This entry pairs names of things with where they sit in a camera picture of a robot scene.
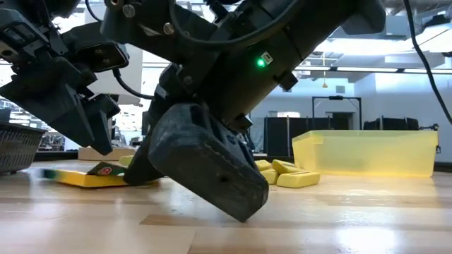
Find yellow translucent plastic bin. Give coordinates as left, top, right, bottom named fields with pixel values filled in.
left=291, top=129, right=439, bottom=179

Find black hanging cable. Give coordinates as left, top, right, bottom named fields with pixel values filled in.
left=402, top=0, right=452, bottom=126

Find yellow hanging pendant cord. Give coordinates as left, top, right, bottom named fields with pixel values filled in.
left=321, top=52, right=328, bottom=89

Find black plastic mesh basket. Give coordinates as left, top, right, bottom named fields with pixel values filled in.
left=0, top=121, right=47, bottom=176

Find yellow rectangular eraser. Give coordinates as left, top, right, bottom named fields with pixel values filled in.
left=275, top=171, right=322, bottom=189
left=260, top=169, right=279, bottom=185
left=254, top=159, right=272, bottom=172
left=271, top=159, right=304, bottom=175

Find yellow green crayon box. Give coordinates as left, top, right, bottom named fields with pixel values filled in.
left=40, top=161, right=160, bottom=189

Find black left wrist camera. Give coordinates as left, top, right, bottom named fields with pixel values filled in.
left=74, top=41, right=130, bottom=73

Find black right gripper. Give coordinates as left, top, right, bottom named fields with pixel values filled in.
left=122, top=62, right=270, bottom=224

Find lime handled scissors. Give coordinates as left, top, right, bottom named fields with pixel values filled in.
left=118, top=154, right=136, bottom=167

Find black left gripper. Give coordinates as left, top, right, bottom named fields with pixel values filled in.
left=0, top=8, right=95, bottom=147

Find black metal stand frame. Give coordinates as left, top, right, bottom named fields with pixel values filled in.
left=311, top=95, right=362, bottom=131

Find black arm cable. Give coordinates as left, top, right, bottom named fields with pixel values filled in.
left=168, top=0, right=304, bottom=49
left=112, top=68, right=156, bottom=101

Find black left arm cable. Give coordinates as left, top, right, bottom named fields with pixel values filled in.
left=112, top=68, right=156, bottom=101

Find long ceiling light strip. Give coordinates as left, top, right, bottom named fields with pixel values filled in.
left=141, top=61, right=452, bottom=75

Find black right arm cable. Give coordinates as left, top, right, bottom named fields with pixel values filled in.
left=168, top=0, right=304, bottom=49

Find thin black bracket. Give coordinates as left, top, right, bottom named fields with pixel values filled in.
left=419, top=123, right=441, bottom=155

